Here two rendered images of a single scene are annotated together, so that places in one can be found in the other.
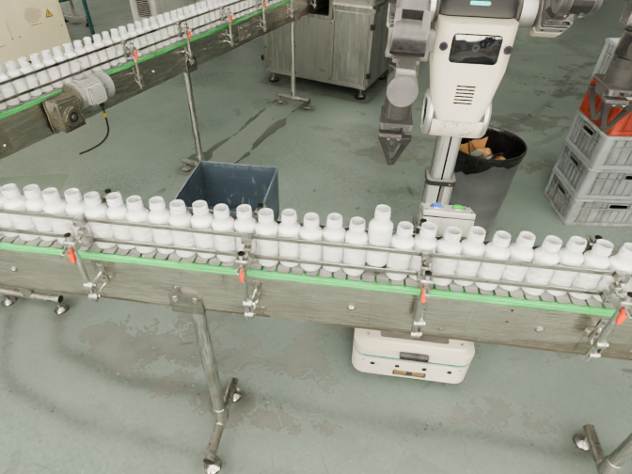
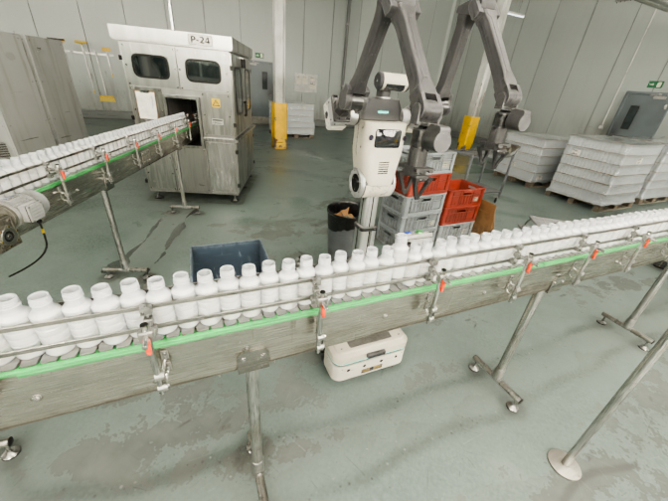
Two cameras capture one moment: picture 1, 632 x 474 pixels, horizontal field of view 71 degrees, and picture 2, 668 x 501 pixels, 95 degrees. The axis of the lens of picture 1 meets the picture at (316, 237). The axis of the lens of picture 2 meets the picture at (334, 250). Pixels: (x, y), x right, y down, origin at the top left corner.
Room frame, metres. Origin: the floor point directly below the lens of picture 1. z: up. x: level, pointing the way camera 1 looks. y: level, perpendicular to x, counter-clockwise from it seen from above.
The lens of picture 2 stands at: (0.19, 0.55, 1.64)
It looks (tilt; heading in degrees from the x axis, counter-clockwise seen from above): 29 degrees down; 328
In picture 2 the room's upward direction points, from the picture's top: 5 degrees clockwise
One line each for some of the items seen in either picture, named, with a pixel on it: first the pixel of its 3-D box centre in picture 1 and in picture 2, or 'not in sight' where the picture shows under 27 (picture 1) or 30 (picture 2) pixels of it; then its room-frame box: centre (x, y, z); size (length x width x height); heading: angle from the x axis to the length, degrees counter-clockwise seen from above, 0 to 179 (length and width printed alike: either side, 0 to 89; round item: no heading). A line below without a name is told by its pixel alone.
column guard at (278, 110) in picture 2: not in sight; (278, 125); (8.24, -2.51, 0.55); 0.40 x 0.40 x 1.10; 83
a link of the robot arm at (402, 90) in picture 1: (406, 65); (432, 127); (0.85, -0.16, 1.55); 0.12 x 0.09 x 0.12; 172
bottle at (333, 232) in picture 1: (333, 242); (369, 269); (0.89, -0.05, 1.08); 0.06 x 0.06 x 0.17
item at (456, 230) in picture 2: not in sight; (444, 225); (2.63, -2.70, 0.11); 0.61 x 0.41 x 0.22; 86
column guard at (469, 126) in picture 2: not in sight; (467, 134); (6.95, -8.30, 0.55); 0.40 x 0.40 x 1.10; 83
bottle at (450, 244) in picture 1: (447, 256); (436, 259); (0.84, -0.33, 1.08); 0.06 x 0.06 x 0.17
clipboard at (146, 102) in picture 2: not in sight; (146, 104); (4.86, 0.47, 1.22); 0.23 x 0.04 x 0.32; 65
